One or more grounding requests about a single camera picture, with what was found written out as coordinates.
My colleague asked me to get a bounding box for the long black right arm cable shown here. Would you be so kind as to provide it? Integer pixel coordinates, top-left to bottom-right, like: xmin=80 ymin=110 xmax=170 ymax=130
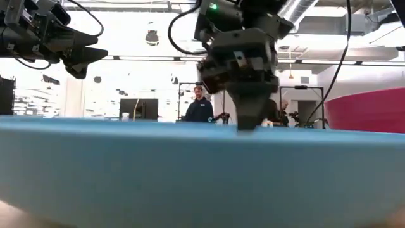
xmin=304 ymin=0 xmax=353 ymax=128

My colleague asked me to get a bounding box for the blue plate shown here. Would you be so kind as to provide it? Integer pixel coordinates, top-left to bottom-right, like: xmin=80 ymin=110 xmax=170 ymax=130
xmin=0 ymin=115 xmax=405 ymax=228

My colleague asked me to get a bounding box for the black monitor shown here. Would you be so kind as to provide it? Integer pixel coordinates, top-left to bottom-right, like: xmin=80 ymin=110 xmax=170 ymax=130
xmin=119 ymin=98 xmax=159 ymax=122

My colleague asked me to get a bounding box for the black left wrist camera cable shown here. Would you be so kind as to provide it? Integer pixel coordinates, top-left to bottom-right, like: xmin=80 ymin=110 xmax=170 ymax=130
xmin=67 ymin=0 xmax=105 ymax=37

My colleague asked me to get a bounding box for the magenta bowl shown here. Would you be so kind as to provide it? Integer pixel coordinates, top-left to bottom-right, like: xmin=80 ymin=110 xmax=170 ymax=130
xmin=324 ymin=87 xmax=405 ymax=134

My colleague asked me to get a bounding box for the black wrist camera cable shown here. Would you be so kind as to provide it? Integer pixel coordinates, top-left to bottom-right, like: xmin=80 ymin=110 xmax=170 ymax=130
xmin=167 ymin=0 xmax=208 ymax=56
xmin=67 ymin=0 xmax=105 ymax=37

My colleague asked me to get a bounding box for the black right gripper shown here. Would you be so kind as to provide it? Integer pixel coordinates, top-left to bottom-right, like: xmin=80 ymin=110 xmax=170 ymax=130
xmin=196 ymin=27 xmax=281 ymax=131

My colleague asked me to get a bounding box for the black cabinet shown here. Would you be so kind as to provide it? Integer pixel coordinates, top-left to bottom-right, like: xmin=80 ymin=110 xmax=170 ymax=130
xmin=0 ymin=77 xmax=16 ymax=116

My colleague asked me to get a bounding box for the person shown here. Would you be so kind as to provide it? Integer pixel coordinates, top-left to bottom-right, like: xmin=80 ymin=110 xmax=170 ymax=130
xmin=268 ymin=99 xmax=290 ymax=127
xmin=185 ymin=85 xmax=215 ymax=123

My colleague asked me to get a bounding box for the white column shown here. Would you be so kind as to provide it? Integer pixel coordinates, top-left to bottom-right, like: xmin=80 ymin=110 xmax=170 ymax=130
xmin=65 ymin=75 xmax=86 ymax=118

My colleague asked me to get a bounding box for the long black arm cable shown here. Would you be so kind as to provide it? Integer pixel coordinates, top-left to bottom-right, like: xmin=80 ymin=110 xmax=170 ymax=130
xmin=14 ymin=58 xmax=52 ymax=71
xmin=304 ymin=0 xmax=353 ymax=128

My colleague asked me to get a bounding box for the long black left arm cable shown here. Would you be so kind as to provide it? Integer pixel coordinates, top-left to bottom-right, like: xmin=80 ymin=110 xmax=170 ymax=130
xmin=14 ymin=58 xmax=52 ymax=71

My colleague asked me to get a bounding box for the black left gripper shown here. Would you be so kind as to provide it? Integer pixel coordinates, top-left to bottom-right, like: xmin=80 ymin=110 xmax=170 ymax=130
xmin=0 ymin=0 xmax=109 ymax=80

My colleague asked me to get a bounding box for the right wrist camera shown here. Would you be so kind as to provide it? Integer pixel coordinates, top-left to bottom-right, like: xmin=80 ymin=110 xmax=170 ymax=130
xmin=194 ymin=0 xmax=244 ymax=42

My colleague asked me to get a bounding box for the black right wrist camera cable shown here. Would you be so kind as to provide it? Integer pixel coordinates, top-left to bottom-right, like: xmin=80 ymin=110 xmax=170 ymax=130
xmin=167 ymin=0 xmax=208 ymax=56

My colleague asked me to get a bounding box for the silver ventilation duct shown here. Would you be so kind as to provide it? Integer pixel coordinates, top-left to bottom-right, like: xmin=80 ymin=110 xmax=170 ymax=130
xmin=278 ymin=0 xmax=319 ymax=26

